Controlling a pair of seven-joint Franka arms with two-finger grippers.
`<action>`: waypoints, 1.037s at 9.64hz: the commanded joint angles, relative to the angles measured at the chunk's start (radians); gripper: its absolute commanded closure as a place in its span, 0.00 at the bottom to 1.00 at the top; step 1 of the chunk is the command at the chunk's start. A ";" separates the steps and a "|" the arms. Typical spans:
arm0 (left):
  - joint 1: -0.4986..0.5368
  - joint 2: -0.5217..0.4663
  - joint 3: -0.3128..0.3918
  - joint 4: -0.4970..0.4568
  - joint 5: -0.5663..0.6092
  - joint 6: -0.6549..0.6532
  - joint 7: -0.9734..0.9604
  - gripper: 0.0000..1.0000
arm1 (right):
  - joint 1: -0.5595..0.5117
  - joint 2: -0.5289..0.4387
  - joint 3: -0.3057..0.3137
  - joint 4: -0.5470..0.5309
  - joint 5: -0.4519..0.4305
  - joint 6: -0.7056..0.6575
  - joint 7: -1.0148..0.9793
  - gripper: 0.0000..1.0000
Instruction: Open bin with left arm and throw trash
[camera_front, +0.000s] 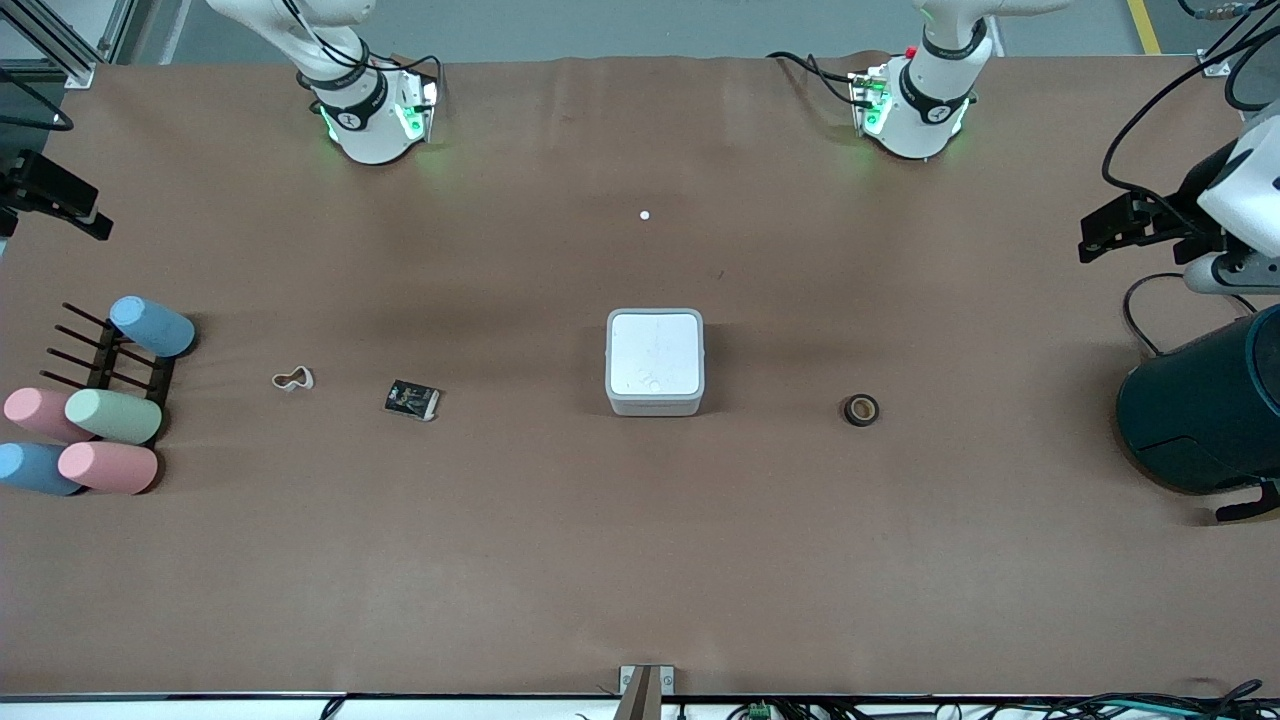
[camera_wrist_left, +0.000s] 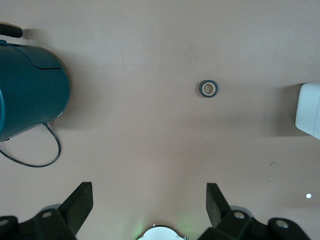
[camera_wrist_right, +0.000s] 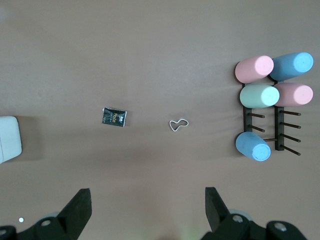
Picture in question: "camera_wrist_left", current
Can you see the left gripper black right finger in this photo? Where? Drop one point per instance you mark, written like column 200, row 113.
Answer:
column 225, row 222

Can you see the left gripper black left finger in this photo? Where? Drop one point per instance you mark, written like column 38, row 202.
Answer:
column 62, row 220

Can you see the black tape roll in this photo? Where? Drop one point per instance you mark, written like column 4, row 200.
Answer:
column 201, row 89

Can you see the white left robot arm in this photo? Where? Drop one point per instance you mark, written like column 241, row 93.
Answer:
column 160, row 235

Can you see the dark teal pedal trash can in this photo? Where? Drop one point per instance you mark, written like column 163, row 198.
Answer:
column 30, row 87

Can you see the grey open plastic box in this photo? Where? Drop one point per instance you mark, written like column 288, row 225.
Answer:
column 308, row 110

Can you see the black trash can foot pedal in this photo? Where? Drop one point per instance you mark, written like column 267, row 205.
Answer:
column 10, row 30

